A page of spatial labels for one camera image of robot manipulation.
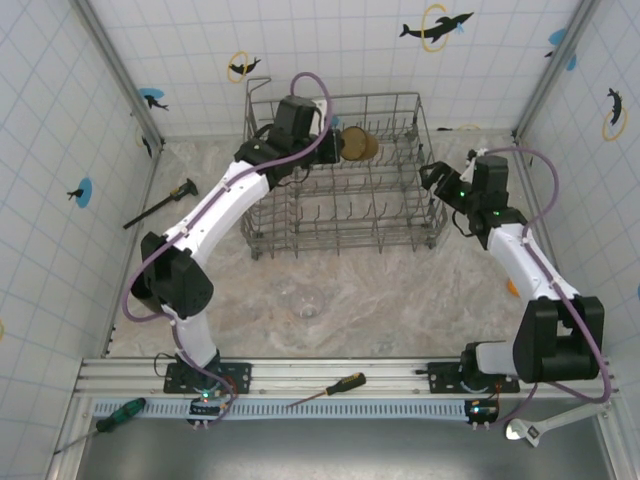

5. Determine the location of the white slotted cable duct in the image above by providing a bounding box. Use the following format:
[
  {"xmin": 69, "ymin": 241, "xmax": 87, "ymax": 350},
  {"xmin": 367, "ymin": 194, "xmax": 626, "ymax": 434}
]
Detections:
[{"xmin": 92, "ymin": 398, "xmax": 501, "ymax": 420}]

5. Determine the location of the amber textured plastic cup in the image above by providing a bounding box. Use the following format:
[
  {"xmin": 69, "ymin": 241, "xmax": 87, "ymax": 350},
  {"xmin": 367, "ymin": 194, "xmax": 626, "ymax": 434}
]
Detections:
[{"xmin": 339, "ymin": 125, "xmax": 380, "ymax": 163}]

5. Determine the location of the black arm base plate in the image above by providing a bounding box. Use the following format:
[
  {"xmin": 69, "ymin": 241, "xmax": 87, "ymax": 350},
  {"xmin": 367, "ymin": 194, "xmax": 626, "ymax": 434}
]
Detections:
[
  {"xmin": 427, "ymin": 360, "xmax": 521, "ymax": 396},
  {"xmin": 163, "ymin": 360, "xmax": 253, "ymax": 396}
]

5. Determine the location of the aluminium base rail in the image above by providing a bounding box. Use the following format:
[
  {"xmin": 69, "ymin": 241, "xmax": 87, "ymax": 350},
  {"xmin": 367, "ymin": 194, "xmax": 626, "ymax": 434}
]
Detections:
[{"xmin": 74, "ymin": 357, "xmax": 619, "ymax": 399}]

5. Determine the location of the dolphins yellow ring sticker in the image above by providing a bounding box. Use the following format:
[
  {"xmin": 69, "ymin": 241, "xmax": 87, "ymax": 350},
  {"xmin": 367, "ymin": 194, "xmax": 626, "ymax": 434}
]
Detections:
[{"xmin": 398, "ymin": 3, "xmax": 475, "ymax": 54}]

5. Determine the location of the aluminium frame post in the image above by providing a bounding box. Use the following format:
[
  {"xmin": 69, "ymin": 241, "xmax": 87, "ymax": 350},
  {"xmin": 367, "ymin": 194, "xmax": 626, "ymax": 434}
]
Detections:
[
  {"xmin": 69, "ymin": 0, "xmax": 166, "ymax": 154},
  {"xmin": 512, "ymin": 0, "xmax": 601, "ymax": 141}
]

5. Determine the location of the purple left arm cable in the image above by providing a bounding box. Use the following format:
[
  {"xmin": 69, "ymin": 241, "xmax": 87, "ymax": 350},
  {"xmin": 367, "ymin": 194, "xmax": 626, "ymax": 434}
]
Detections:
[{"xmin": 122, "ymin": 72, "xmax": 335, "ymax": 401}]

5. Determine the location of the silver adjustable wrench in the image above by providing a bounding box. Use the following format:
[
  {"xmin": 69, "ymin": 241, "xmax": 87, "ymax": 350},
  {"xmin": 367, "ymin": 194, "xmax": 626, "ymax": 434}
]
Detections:
[{"xmin": 503, "ymin": 402, "xmax": 612, "ymax": 449}]

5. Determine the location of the grey wire dish rack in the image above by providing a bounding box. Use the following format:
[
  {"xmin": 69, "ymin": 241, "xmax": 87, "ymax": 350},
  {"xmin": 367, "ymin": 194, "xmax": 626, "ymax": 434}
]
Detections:
[{"xmin": 239, "ymin": 75, "xmax": 450, "ymax": 261}]

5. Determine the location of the clear plastic cup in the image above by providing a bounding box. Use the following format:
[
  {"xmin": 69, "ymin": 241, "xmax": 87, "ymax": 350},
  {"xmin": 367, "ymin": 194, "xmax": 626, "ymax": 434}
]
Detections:
[{"xmin": 276, "ymin": 279, "xmax": 329, "ymax": 320}]

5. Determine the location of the green handled screwdriver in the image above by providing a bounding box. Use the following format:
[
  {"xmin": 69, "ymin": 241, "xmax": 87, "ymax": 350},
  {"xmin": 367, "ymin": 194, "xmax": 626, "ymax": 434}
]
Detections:
[{"xmin": 52, "ymin": 397, "xmax": 147, "ymax": 455}]

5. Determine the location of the small electronics board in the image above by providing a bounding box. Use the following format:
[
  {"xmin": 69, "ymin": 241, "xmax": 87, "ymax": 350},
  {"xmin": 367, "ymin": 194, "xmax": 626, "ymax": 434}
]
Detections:
[
  {"xmin": 464, "ymin": 397, "xmax": 501, "ymax": 431},
  {"xmin": 187, "ymin": 392, "xmax": 236, "ymax": 431}
]

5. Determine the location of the black orange handled screwdriver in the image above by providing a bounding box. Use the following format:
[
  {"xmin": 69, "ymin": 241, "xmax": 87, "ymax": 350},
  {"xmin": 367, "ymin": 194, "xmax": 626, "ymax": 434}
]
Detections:
[{"xmin": 284, "ymin": 372, "xmax": 368, "ymax": 410}]

